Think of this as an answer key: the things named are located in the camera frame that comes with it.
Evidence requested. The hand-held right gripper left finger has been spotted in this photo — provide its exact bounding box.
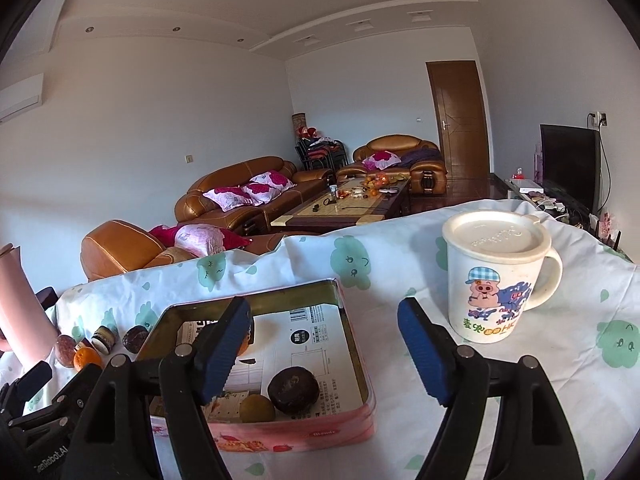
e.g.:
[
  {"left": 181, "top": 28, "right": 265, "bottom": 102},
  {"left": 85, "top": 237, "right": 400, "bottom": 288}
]
[{"left": 65, "top": 296, "right": 253, "bottom": 480}]

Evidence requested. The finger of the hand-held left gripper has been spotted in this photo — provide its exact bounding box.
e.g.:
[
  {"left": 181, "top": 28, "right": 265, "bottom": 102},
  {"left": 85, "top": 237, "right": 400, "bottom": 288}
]
[
  {"left": 50, "top": 364, "right": 104, "bottom": 427},
  {"left": 7, "top": 360, "right": 54, "bottom": 405}
]

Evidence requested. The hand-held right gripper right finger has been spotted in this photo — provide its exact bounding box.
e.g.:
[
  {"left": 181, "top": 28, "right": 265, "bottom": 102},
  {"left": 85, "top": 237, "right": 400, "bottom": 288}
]
[{"left": 397, "top": 297, "right": 587, "bottom": 480}]

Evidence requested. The pink tin box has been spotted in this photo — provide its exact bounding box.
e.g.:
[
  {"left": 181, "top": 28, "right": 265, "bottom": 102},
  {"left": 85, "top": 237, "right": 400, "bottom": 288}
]
[{"left": 135, "top": 277, "right": 377, "bottom": 454}]

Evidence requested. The person's left forearm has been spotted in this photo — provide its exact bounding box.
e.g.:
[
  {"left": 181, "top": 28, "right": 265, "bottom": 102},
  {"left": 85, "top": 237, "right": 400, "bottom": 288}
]
[{"left": 0, "top": 244, "right": 59, "bottom": 367}]

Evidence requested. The purple passion fruit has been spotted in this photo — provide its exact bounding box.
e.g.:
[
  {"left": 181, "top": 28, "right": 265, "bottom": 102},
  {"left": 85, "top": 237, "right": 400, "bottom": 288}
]
[{"left": 54, "top": 335, "right": 79, "bottom": 365}]

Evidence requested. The brown striped small jar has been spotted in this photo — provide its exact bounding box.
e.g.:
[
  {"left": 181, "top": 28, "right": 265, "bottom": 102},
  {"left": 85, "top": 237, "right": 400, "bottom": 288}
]
[{"left": 93, "top": 325, "right": 119, "bottom": 354}]

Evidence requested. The yellow-brown round fruit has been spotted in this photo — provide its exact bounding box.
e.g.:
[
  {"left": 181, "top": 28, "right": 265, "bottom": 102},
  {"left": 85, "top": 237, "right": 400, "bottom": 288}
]
[{"left": 238, "top": 394, "right": 277, "bottom": 424}]

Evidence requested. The dark brown round fruit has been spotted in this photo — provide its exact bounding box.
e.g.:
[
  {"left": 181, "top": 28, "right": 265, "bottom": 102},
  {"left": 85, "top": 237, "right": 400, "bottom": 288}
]
[{"left": 266, "top": 366, "right": 321, "bottom": 416}]

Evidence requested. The dark purple round fruit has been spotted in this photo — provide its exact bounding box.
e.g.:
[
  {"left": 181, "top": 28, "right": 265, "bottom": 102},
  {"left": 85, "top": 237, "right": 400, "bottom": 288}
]
[{"left": 123, "top": 325, "right": 151, "bottom": 355}]

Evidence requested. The dark object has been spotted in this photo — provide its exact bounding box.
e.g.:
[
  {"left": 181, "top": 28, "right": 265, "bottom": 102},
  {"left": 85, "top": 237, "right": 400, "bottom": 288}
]
[{"left": 34, "top": 287, "right": 59, "bottom": 312}]

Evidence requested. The white cartoon mug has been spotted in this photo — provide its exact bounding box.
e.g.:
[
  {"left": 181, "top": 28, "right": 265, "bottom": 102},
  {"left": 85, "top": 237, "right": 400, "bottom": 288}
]
[{"left": 444, "top": 240, "right": 564, "bottom": 345}]

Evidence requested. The red cloth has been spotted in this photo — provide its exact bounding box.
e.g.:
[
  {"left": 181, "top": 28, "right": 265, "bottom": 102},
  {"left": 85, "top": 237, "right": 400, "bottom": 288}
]
[{"left": 149, "top": 224, "right": 253, "bottom": 252}]

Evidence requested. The pale pink pillow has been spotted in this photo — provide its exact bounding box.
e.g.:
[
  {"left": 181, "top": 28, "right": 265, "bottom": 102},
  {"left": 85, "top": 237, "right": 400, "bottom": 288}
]
[{"left": 174, "top": 224, "right": 226, "bottom": 259}]

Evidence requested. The cream mug lid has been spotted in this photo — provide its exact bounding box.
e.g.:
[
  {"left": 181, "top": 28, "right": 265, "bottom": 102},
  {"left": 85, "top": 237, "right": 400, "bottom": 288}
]
[{"left": 441, "top": 210, "right": 553, "bottom": 256}]

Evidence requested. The brown leather armchair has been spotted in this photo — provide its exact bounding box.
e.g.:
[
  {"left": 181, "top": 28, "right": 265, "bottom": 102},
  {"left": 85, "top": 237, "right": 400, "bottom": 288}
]
[{"left": 80, "top": 219, "right": 313, "bottom": 282}]

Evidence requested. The pink flowered pillow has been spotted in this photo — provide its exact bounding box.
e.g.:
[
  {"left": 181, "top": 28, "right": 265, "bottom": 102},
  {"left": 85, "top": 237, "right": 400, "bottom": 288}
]
[
  {"left": 249, "top": 170, "right": 296, "bottom": 192},
  {"left": 362, "top": 151, "right": 403, "bottom": 171},
  {"left": 202, "top": 188, "right": 251, "bottom": 213},
  {"left": 240, "top": 182, "right": 281, "bottom": 206}
]

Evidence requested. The wooden coffee table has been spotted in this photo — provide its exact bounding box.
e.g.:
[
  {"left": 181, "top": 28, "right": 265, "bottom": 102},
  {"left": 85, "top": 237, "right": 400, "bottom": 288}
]
[{"left": 269, "top": 175, "right": 412, "bottom": 235}]

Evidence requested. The long brown leather sofa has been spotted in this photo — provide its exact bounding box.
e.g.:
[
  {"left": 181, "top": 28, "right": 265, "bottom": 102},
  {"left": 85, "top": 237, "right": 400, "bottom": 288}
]
[{"left": 174, "top": 156, "right": 337, "bottom": 234}]

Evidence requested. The purple blanket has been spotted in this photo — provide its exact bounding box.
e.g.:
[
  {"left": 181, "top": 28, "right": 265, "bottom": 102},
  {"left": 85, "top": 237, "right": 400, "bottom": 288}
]
[{"left": 399, "top": 146, "right": 442, "bottom": 169}]

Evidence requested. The brown leather loveseat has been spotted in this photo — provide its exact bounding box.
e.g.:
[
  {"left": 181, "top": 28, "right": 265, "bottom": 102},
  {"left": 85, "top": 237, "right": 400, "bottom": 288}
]
[{"left": 336, "top": 134, "right": 449, "bottom": 196}]

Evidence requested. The stack of dark chairs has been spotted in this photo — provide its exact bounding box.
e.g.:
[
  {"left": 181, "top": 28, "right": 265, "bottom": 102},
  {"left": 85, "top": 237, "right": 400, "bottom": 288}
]
[{"left": 296, "top": 135, "right": 350, "bottom": 171}]

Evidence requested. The brown wooden door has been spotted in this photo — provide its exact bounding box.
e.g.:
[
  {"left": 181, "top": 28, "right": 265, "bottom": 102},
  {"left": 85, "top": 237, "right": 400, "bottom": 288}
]
[{"left": 425, "top": 60, "right": 492, "bottom": 181}]

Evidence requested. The black television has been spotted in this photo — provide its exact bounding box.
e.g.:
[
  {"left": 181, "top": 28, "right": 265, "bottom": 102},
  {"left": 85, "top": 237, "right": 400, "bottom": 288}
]
[{"left": 538, "top": 123, "right": 603, "bottom": 216}]

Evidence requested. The white air conditioner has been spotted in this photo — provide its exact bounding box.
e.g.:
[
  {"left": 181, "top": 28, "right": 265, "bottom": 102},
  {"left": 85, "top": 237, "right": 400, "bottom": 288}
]
[{"left": 0, "top": 72, "right": 45, "bottom": 125}]

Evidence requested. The black power cable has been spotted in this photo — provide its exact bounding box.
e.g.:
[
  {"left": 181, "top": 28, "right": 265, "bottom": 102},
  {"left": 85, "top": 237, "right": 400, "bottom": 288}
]
[{"left": 586, "top": 112, "right": 615, "bottom": 222}]

